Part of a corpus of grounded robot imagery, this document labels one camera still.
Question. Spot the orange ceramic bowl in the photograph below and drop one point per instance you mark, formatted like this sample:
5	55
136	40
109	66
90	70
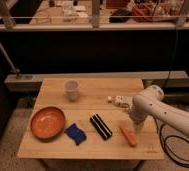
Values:
47	123

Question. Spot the red object on shelf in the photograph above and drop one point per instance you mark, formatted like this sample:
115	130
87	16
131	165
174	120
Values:
147	12

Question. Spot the black object on shelf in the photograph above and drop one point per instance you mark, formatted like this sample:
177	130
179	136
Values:
120	16

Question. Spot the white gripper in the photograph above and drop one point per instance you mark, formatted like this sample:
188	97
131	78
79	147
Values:
138	126

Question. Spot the wooden table board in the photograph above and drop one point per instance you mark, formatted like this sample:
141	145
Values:
93	100

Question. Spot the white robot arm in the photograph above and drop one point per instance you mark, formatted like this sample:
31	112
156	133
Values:
149	102

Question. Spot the white plastic cup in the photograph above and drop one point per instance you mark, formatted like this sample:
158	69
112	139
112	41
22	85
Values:
71	88

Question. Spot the black white striped block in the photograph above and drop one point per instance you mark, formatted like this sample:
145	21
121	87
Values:
101	126

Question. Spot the metal diagonal strut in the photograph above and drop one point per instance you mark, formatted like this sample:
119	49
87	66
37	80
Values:
14	69

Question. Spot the blue cloth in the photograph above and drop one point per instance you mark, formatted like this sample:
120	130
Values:
75	133

